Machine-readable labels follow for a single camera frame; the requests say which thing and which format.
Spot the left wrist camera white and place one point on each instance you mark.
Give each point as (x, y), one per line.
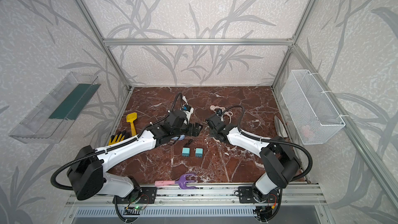
(180, 118)

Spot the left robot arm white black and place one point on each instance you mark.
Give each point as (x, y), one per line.
(88, 174)

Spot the teal plug cube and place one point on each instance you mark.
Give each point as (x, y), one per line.
(185, 152)
(199, 152)

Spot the yellow black work glove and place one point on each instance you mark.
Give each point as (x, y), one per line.
(120, 136)

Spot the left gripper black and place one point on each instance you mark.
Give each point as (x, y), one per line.
(191, 129)

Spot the yellow toy shovel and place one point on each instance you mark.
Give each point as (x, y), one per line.
(130, 118)

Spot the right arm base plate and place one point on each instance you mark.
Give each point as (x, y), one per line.
(248, 194)

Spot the purple pink toy rake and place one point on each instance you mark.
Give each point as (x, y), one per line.
(183, 182)

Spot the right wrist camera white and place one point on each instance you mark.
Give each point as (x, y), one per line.
(214, 121)

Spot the clear plastic wall bin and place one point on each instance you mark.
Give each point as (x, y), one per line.
(51, 119)

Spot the aluminium front rail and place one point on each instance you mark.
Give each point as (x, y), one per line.
(226, 194)

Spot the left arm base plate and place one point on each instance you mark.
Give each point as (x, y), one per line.
(144, 195)

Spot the blue square power strip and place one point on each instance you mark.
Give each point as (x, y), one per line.
(179, 138)

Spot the pink item in basket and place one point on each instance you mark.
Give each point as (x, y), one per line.
(307, 131)

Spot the white wire mesh basket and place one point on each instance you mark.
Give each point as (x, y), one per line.
(309, 104)

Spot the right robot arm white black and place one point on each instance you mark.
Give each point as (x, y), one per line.
(283, 161)

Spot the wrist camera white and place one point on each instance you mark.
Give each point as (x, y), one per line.
(180, 118)
(214, 121)

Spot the green sponge in bin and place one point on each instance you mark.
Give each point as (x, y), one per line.
(75, 102)

